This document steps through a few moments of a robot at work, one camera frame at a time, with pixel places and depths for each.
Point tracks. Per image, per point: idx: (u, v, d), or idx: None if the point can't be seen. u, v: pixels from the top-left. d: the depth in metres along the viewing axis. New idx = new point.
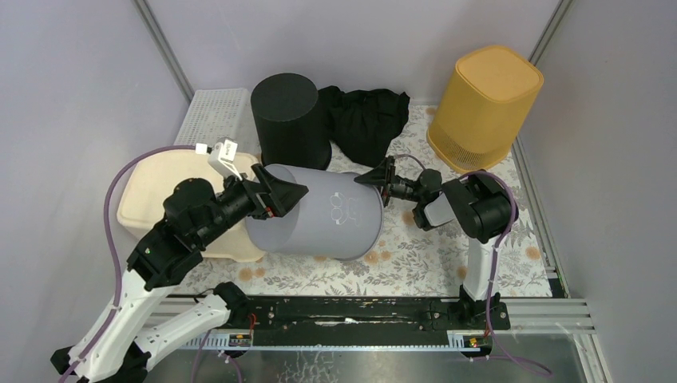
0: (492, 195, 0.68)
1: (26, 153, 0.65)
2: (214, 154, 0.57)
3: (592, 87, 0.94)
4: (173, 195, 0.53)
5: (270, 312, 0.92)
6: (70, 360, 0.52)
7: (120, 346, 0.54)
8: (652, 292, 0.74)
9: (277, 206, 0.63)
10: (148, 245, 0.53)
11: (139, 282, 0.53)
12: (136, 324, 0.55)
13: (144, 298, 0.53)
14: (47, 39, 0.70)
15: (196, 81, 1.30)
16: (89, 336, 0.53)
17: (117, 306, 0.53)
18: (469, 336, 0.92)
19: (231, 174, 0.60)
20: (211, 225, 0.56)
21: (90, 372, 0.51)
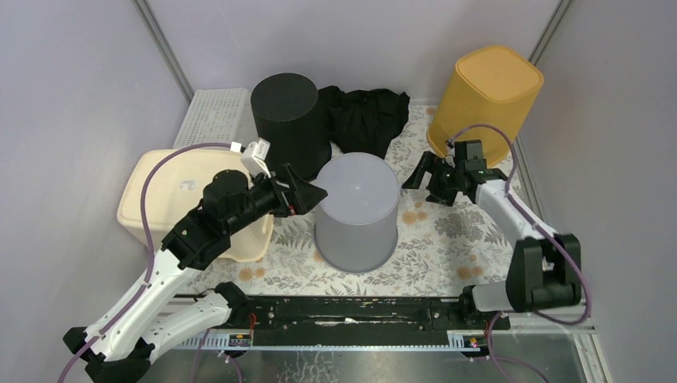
0: (564, 282, 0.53)
1: (27, 153, 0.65)
2: (247, 152, 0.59)
3: (592, 88, 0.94)
4: (213, 183, 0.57)
5: (270, 312, 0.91)
6: (88, 337, 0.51)
7: (140, 327, 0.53)
8: (651, 292, 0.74)
9: (299, 205, 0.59)
10: (184, 228, 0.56)
11: (173, 260, 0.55)
12: (158, 306, 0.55)
13: (176, 277, 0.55)
14: (48, 41, 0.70)
15: (196, 81, 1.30)
16: (111, 313, 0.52)
17: (147, 282, 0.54)
18: (469, 336, 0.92)
19: (262, 171, 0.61)
20: (240, 215, 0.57)
21: (108, 349, 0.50)
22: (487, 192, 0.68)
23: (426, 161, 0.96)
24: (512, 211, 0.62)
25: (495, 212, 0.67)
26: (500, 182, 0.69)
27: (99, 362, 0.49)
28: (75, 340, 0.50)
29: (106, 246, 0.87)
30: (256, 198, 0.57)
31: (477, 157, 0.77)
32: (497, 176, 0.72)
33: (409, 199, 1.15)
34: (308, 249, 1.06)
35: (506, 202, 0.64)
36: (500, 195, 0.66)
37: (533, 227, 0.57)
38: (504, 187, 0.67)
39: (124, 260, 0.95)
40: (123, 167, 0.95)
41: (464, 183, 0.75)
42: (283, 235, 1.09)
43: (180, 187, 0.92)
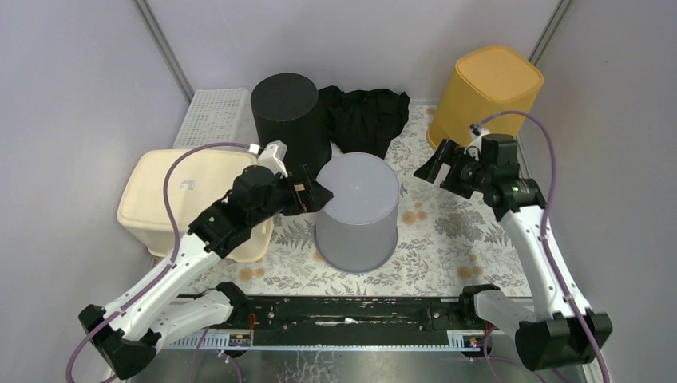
0: (582, 353, 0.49)
1: (27, 153, 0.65)
2: (267, 152, 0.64)
3: (592, 88, 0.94)
4: (243, 174, 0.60)
5: (270, 312, 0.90)
6: (106, 314, 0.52)
7: (158, 309, 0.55)
8: (651, 293, 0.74)
9: (310, 203, 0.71)
10: (213, 215, 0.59)
11: (199, 243, 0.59)
12: (179, 289, 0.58)
13: (199, 259, 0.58)
14: (47, 41, 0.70)
15: (196, 81, 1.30)
16: (133, 292, 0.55)
17: (172, 262, 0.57)
18: (469, 336, 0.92)
19: (279, 171, 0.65)
20: (262, 209, 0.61)
21: (128, 325, 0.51)
22: (518, 227, 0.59)
23: (446, 151, 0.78)
24: (544, 268, 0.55)
25: (523, 253, 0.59)
26: (536, 210, 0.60)
27: (117, 337, 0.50)
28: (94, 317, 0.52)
29: (106, 246, 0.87)
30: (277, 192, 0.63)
31: (510, 161, 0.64)
32: (534, 199, 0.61)
33: (410, 199, 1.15)
34: (308, 249, 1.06)
35: (539, 250, 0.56)
36: (535, 237, 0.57)
37: (564, 298, 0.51)
38: (540, 223, 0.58)
39: (124, 260, 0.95)
40: (123, 167, 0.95)
41: (492, 195, 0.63)
42: (283, 235, 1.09)
43: (180, 187, 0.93)
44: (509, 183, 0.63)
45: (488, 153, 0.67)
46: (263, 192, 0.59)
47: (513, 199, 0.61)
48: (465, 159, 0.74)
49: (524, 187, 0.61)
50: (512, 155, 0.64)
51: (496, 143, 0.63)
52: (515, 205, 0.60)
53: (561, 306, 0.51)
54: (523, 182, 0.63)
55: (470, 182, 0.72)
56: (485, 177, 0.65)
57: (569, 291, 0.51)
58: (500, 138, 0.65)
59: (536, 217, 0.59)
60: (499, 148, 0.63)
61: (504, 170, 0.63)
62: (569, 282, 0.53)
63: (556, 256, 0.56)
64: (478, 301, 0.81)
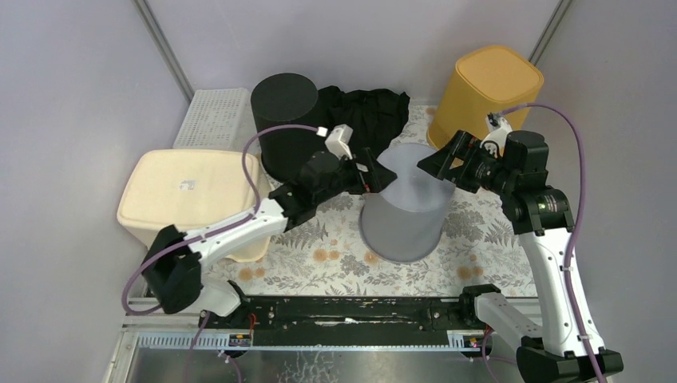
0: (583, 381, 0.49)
1: (27, 152, 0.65)
2: (334, 136, 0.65)
3: (592, 88, 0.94)
4: (312, 158, 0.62)
5: (270, 312, 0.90)
6: (188, 235, 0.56)
7: (228, 250, 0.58)
8: (648, 293, 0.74)
9: (374, 184, 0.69)
10: (290, 191, 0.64)
11: (276, 209, 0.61)
12: (247, 240, 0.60)
13: (276, 219, 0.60)
14: (47, 41, 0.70)
15: (196, 81, 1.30)
16: (215, 226, 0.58)
17: (254, 212, 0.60)
18: (469, 336, 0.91)
19: (345, 155, 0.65)
20: (327, 189, 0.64)
21: (205, 250, 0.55)
22: (540, 252, 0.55)
23: (460, 145, 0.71)
24: (561, 302, 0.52)
25: (540, 279, 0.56)
26: (563, 233, 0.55)
27: (195, 258, 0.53)
28: (175, 236, 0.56)
29: (106, 246, 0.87)
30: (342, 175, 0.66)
31: (537, 169, 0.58)
32: (560, 217, 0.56)
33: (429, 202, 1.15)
34: (308, 249, 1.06)
35: (559, 281, 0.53)
36: (556, 266, 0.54)
37: (580, 337, 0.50)
38: (566, 251, 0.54)
39: (124, 260, 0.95)
40: (123, 167, 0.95)
41: (515, 209, 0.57)
42: (283, 235, 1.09)
43: (180, 187, 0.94)
44: (536, 196, 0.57)
45: (513, 154, 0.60)
46: (329, 176, 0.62)
47: (540, 216, 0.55)
48: (482, 158, 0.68)
49: (552, 203, 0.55)
50: (540, 161, 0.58)
51: (525, 147, 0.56)
52: (540, 227, 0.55)
53: (573, 344, 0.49)
54: (551, 194, 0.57)
55: (487, 182, 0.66)
56: (508, 183, 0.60)
57: (585, 330, 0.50)
58: (528, 140, 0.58)
59: (561, 243, 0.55)
60: (529, 152, 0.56)
61: (532, 179, 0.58)
62: (586, 317, 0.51)
63: (576, 290, 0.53)
64: (478, 302, 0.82)
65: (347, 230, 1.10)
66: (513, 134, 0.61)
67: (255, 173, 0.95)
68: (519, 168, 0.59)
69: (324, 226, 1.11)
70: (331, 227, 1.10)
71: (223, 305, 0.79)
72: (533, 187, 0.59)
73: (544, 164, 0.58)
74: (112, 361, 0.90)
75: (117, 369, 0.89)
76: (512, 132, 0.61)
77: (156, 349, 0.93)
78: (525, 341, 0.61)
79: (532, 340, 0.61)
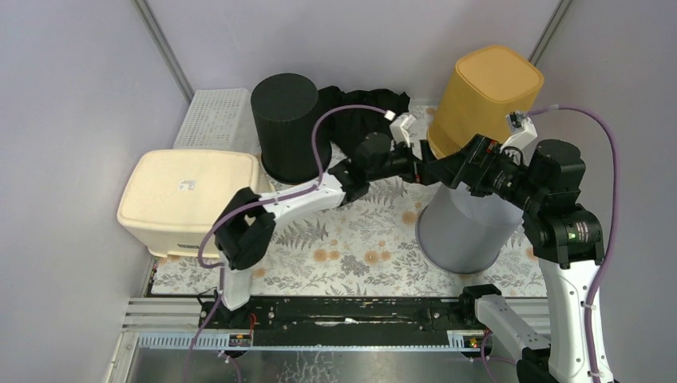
0: None
1: (28, 151, 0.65)
2: (397, 121, 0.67)
3: (593, 88, 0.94)
4: (365, 140, 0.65)
5: (270, 312, 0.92)
6: (263, 198, 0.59)
7: (290, 217, 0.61)
8: (648, 293, 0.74)
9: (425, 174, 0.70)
10: (345, 169, 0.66)
11: (336, 182, 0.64)
12: (307, 209, 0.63)
13: (337, 191, 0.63)
14: (48, 40, 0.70)
15: (196, 81, 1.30)
16: (284, 191, 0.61)
17: (318, 183, 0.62)
18: (469, 336, 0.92)
19: (403, 140, 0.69)
20: (378, 170, 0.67)
21: (279, 213, 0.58)
22: (561, 286, 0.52)
23: (478, 151, 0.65)
24: (577, 337, 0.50)
25: (556, 308, 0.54)
26: (590, 266, 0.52)
27: (270, 218, 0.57)
28: (250, 197, 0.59)
29: (106, 246, 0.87)
30: (394, 159, 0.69)
31: (568, 188, 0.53)
32: (590, 247, 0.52)
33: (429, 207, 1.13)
34: (308, 249, 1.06)
35: (578, 317, 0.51)
36: (577, 301, 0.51)
37: (589, 373, 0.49)
38: (591, 288, 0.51)
39: (124, 261, 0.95)
40: (123, 167, 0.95)
41: (539, 233, 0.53)
42: (283, 235, 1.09)
43: (180, 187, 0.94)
44: (564, 220, 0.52)
45: (541, 170, 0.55)
46: (382, 156, 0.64)
47: (567, 247, 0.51)
48: (502, 166, 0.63)
49: (582, 231, 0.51)
50: (574, 180, 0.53)
51: (558, 164, 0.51)
52: (565, 260, 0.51)
53: (583, 378, 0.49)
54: (584, 220, 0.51)
55: (507, 192, 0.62)
56: (532, 202, 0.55)
57: (597, 368, 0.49)
58: (561, 155, 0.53)
59: (587, 278, 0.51)
60: (562, 171, 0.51)
61: (560, 197, 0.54)
62: (599, 353, 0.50)
63: (595, 325, 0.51)
64: (479, 305, 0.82)
65: (347, 230, 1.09)
66: (544, 145, 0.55)
67: (256, 172, 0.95)
68: (547, 186, 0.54)
69: (324, 226, 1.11)
70: (331, 227, 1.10)
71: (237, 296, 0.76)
72: (560, 206, 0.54)
73: (577, 183, 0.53)
74: (112, 361, 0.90)
75: (117, 369, 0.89)
76: (542, 144, 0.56)
77: (156, 349, 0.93)
78: (526, 352, 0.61)
79: (533, 352, 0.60)
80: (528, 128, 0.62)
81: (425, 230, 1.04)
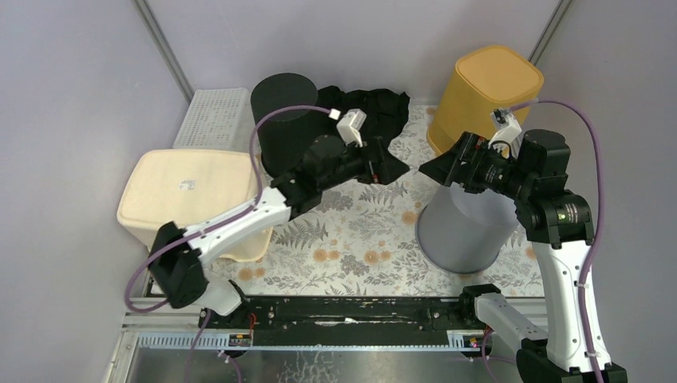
0: None
1: (28, 149, 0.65)
2: (344, 120, 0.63)
3: (593, 88, 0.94)
4: (313, 145, 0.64)
5: (270, 312, 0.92)
6: (188, 232, 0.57)
7: (227, 245, 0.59)
8: (648, 293, 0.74)
9: (383, 175, 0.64)
10: (294, 178, 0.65)
11: (279, 196, 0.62)
12: (247, 233, 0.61)
13: (277, 210, 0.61)
14: (48, 39, 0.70)
15: (196, 81, 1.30)
16: (215, 220, 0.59)
17: (253, 206, 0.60)
18: (469, 336, 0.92)
19: (354, 140, 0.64)
20: (331, 175, 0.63)
21: (206, 246, 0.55)
22: (554, 266, 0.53)
23: (468, 148, 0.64)
24: (572, 317, 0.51)
25: (551, 292, 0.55)
26: (581, 247, 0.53)
27: (195, 254, 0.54)
28: (176, 234, 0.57)
29: (106, 246, 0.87)
30: (347, 161, 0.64)
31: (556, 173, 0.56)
32: (580, 229, 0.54)
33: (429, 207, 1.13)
34: (308, 249, 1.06)
35: (572, 296, 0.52)
36: (571, 281, 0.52)
37: (587, 353, 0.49)
38: (583, 269, 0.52)
39: (124, 261, 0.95)
40: (123, 167, 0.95)
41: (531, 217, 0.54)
42: (283, 235, 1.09)
43: (180, 187, 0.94)
44: (554, 203, 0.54)
45: (530, 156, 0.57)
46: (332, 162, 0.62)
47: (558, 228, 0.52)
48: (492, 160, 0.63)
49: (572, 211, 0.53)
50: (560, 164, 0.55)
51: (544, 149, 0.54)
52: (557, 240, 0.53)
53: (580, 360, 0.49)
54: (573, 202, 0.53)
55: (500, 186, 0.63)
56: (524, 188, 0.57)
57: (593, 347, 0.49)
58: (547, 141, 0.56)
59: (579, 258, 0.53)
60: (549, 155, 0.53)
61: (548, 181, 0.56)
62: (595, 333, 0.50)
63: (588, 306, 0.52)
64: (479, 304, 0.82)
65: (347, 230, 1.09)
66: (530, 134, 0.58)
67: (256, 172, 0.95)
68: (536, 171, 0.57)
69: (324, 226, 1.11)
70: (331, 227, 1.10)
71: (224, 302, 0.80)
72: (549, 191, 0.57)
73: (564, 167, 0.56)
74: (112, 361, 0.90)
75: (117, 369, 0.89)
76: (528, 132, 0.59)
77: (156, 349, 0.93)
78: (526, 342, 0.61)
79: (532, 342, 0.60)
80: (512, 124, 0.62)
81: (425, 230, 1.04)
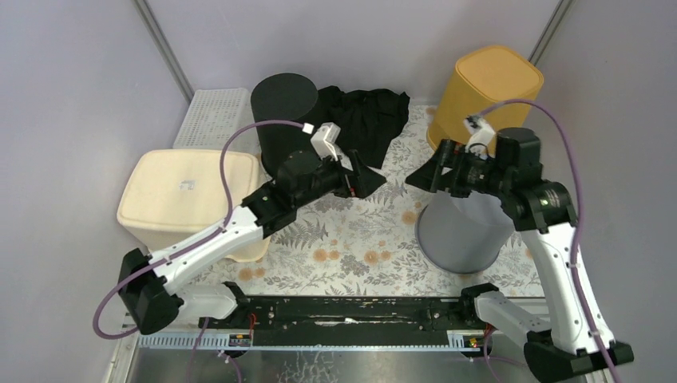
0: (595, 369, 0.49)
1: (28, 149, 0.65)
2: (318, 135, 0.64)
3: (593, 88, 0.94)
4: (288, 159, 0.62)
5: (270, 312, 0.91)
6: (152, 260, 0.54)
7: (198, 269, 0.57)
8: (648, 293, 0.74)
9: (361, 189, 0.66)
10: (267, 194, 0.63)
11: (251, 216, 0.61)
12: (217, 255, 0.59)
13: (248, 230, 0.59)
14: (48, 38, 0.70)
15: (196, 81, 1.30)
16: (183, 244, 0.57)
17: (223, 227, 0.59)
18: (469, 336, 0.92)
19: (329, 155, 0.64)
20: (307, 191, 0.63)
21: (171, 274, 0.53)
22: (544, 249, 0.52)
23: (447, 153, 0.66)
24: (570, 298, 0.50)
25: (546, 277, 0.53)
26: (568, 228, 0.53)
27: (160, 283, 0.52)
28: (140, 262, 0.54)
29: (106, 246, 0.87)
30: (323, 176, 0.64)
31: (532, 164, 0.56)
32: (563, 212, 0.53)
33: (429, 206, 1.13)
34: (308, 249, 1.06)
35: (567, 278, 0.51)
36: (563, 262, 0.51)
37: (591, 333, 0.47)
38: (572, 248, 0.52)
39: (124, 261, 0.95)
40: (123, 167, 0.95)
41: (516, 207, 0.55)
42: (283, 235, 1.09)
43: (180, 187, 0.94)
44: (536, 191, 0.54)
45: (504, 152, 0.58)
46: (307, 178, 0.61)
47: (543, 214, 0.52)
48: (471, 163, 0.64)
49: (553, 197, 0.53)
50: (535, 155, 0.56)
51: (516, 142, 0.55)
52: (544, 225, 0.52)
53: (585, 341, 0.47)
54: (552, 189, 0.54)
55: (482, 185, 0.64)
56: (504, 183, 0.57)
57: (596, 326, 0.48)
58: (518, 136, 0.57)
59: (567, 238, 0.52)
60: (520, 148, 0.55)
61: (527, 173, 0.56)
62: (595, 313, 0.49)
63: (584, 285, 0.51)
64: (478, 304, 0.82)
65: (347, 231, 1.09)
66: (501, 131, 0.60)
67: (257, 172, 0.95)
68: (513, 165, 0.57)
69: (324, 226, 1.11)
70: (331, 227, 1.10)
71: (218, 308, 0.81)
72: (529, 183, 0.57)
73: (539, 158, 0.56)
74: (112, 361, 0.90)
75: (117, 369, 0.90)
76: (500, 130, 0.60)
77: (155, 349, 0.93)
78: (530, 335, 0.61)
79: (537, 334, 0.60)
80: (487, 128, 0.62)
81: (425, 230, 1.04)
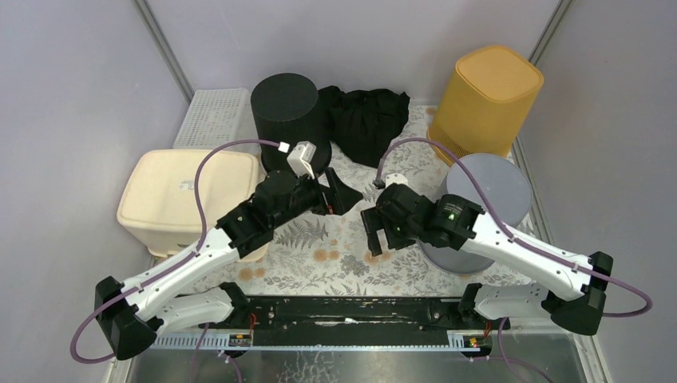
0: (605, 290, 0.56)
1: (28, 150, 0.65)
2: (295, 154, 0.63)
3: (592, 88, 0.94)
4: (265, 180, 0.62)
5: (270, 312, 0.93)
6: (124, 289, 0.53)
7: (171, 294, 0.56)
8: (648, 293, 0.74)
9: (338, 205, 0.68)
10: (242, 214, 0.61)
11: (224, 238, 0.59)
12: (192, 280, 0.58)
13: (222, 254, 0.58)
14: (47, 39, 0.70)
15: (196, 81, 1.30)
16: (153, 271, 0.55)
17: (196, 250, 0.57)
18: (469, 336, 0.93)
19: (306, 172, 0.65)
20: (285, 211, 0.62)
21: (142, 302, 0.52)
22: (488, 246, 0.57)
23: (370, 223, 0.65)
24: (537, 259, 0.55)
25: (508, 260, 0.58)
26: (484, 218, 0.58)
27: (132, 313, 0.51)
28: (110, 290, 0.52)
29: (106, 246, 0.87)
30: (302, 194, 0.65)
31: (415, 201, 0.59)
32: (469, 211, 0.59)
33: None
34: (308, 249, 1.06)
35: (521, 250, 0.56)
36: (507, 242, 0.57)
37: (574, 270, 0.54)
38: (500, 227, 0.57)
39: (124, 260, 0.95)
40: (123, 167, 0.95)
41: (441, 236, 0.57)
42: (283, 235, 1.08)
43: (181, 187, 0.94)
44: (441, 214, 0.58)
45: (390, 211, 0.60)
46: (284, 198, 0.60)
47: (457, 224, 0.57)
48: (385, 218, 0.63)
49: (454, 207, 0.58)
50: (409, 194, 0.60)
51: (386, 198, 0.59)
52: (466, 231, 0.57)
53: (576, 279, 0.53)
54: (448, 201, 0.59)
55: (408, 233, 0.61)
56: (410, 229, 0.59)
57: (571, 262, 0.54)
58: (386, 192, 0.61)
59: (492, 224, 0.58)
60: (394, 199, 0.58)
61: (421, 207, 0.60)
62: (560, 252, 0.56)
63: (532, 242, 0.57)
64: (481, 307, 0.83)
65: (347, 231, 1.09)
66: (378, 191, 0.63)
67: (256, 173, 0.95)
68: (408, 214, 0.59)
69: (324, 225, 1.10)
70: (331, 227, 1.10)
71: (212, 314, 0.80)
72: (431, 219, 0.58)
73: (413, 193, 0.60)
74: (112, 361, 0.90)
75: (117, 370, 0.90)
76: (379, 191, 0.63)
77: (155, 350, 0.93)
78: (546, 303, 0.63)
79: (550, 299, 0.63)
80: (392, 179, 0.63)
81: None
